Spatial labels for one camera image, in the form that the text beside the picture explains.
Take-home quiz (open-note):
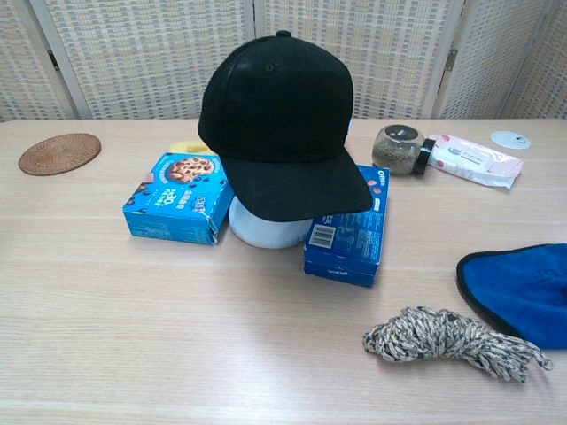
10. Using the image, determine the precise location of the blue cloth with black trim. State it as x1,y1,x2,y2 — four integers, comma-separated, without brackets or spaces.
455,242,567,352

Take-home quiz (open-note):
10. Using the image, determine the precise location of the glass jar with black lid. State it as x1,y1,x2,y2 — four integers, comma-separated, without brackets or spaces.
371,124,437,178

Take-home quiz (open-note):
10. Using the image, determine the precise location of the camouflage rope bundle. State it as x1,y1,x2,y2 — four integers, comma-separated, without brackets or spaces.
362,305,555,384

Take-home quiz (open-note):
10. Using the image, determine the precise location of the round woven rattan coaster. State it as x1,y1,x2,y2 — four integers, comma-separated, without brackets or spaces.
18,132,103,177

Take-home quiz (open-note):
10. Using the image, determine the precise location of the white foam mannequin head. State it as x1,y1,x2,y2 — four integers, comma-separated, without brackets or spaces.
228,194,314,250

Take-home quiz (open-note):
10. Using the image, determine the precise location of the blue chocolate chip cookie box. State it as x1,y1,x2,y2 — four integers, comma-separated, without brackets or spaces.
122,151,236,246

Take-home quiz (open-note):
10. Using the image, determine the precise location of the blue Oreo cookie box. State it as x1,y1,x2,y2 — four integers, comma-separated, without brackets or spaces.
303,164,392,289

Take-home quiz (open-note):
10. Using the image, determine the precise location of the yellow sponge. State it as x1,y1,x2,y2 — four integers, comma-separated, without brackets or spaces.
169,140,218,156

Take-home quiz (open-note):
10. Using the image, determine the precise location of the pink wet wipes pack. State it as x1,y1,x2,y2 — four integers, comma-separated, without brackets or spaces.
426,133,524,190

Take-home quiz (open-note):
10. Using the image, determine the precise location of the woven folding screen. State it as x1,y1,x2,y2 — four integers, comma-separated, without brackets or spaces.
0,0,567,123

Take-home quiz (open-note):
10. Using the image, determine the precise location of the black baseball cap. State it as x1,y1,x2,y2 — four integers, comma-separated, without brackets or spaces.
197,29,374,224

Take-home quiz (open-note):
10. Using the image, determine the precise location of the round white table grommet cover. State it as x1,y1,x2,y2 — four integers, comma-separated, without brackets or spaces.
490,129,532,151

